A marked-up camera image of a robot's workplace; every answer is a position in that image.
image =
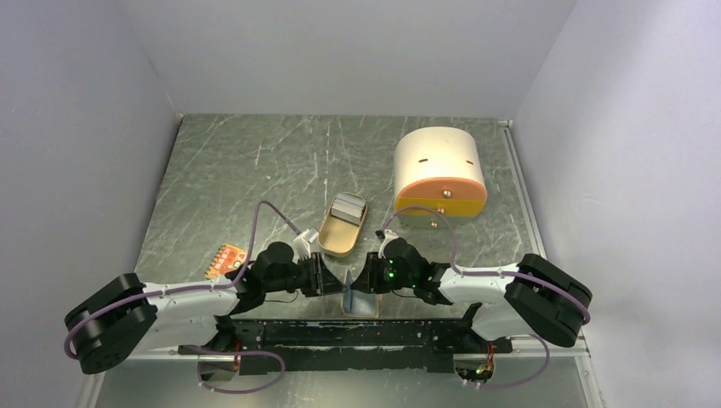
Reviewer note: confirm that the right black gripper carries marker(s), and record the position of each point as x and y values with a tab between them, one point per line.
370	280

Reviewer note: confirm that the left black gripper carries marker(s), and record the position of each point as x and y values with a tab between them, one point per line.
321	280

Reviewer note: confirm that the tan card holder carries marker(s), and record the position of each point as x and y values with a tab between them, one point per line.
357	304

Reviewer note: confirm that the tan oval tray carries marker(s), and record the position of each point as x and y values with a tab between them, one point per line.
338	238

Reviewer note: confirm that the grey credit card stack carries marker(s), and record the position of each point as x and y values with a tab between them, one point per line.
348	207

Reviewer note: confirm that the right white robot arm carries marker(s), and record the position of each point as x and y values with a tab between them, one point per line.
533	296

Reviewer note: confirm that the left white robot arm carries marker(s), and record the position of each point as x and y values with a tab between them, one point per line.
128	315

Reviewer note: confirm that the orange patterned card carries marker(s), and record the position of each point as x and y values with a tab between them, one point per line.
228	258

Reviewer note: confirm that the cream orange drawer box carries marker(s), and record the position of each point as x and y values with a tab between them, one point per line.
437	173

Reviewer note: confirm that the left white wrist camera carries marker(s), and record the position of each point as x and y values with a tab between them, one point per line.
304	244

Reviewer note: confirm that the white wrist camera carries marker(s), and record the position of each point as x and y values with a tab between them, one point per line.
304	244
385	236

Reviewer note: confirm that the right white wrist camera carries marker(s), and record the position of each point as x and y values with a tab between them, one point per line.
385	236

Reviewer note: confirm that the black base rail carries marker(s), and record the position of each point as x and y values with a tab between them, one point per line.
337	345

